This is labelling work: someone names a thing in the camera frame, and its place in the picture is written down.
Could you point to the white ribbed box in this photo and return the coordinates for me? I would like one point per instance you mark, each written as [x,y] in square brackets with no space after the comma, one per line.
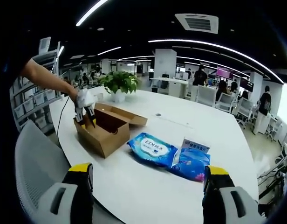
[44,45]

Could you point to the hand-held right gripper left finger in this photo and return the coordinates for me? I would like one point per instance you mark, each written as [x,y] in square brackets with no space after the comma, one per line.
[80,184]

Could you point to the brown cardboard shoe box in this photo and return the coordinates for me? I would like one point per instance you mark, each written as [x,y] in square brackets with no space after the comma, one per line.
[111,140]

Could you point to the white ceiling air conditioner vent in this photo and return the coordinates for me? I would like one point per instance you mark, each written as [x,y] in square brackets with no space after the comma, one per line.
[197,23]

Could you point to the grey mesh office chair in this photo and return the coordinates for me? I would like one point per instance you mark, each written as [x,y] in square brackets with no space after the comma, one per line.
[36,163]

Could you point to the blue flowered tissue pack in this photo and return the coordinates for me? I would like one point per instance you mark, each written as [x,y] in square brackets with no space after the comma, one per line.
[192,165]

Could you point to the blue wet wipes pack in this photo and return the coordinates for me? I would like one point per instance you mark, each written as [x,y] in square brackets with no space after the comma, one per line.
[152,149]

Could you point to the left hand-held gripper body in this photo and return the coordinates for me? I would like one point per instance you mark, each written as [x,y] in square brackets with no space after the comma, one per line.
[85,99]

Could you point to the bank of pink screens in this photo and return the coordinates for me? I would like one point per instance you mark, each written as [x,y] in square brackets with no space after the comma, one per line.
[225,72]

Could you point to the small white carton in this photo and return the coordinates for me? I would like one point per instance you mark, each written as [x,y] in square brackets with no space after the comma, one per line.
[194,144]

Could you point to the black metal stand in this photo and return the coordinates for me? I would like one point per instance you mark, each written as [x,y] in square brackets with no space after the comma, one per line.
[274,182]

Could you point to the group of white office chairs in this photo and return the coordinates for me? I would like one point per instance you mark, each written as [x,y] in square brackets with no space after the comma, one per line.
[206,95]

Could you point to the green potted plant white pot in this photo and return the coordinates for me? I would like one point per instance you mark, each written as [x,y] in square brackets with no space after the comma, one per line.
[120,81]

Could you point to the person's left hand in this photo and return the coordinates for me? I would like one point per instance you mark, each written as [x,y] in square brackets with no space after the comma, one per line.
[73,93]

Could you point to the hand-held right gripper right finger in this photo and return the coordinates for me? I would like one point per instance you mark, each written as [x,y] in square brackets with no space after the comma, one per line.
[215,186]

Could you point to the white office desk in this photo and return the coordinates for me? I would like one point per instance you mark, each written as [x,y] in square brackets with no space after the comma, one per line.
[173,87]

